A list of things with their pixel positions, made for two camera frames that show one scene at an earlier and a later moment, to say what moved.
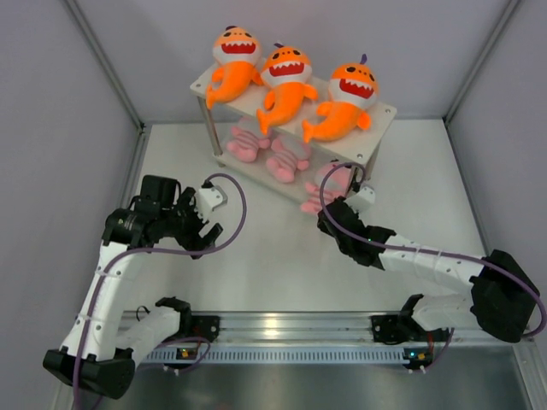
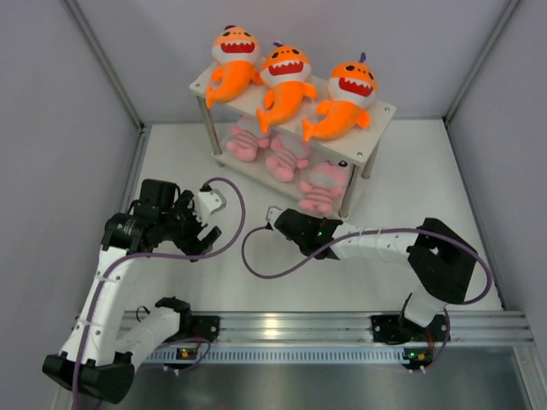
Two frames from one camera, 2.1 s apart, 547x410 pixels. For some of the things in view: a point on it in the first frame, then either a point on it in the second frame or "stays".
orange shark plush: [236, 50] stays
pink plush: [248, 138] stays
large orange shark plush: [353, 89] stays
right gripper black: [321, 224] → [317, 219]
